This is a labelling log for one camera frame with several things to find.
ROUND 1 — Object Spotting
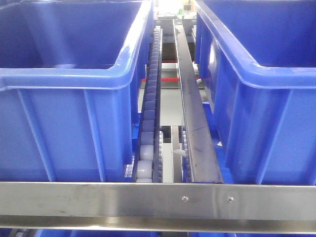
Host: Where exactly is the blue bin right rack left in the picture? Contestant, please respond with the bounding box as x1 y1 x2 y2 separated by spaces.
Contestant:
0 0 154 182

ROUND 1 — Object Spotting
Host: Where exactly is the right steel rack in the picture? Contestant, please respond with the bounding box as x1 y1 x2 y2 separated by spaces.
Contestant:
0 182 316 234

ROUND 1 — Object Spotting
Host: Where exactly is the blue bin rack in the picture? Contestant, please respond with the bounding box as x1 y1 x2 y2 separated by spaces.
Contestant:
0 0 154 182
196 0 316 185

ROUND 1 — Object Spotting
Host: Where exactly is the white roller track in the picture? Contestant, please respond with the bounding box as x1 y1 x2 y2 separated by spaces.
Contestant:
133 26 163 183

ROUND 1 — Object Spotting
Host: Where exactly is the blue bin right rack middle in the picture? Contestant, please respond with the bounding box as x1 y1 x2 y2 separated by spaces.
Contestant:
196 0 316 185

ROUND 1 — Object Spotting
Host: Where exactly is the steel divider rail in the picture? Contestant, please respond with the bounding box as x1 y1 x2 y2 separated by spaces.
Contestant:
173 19 223 184

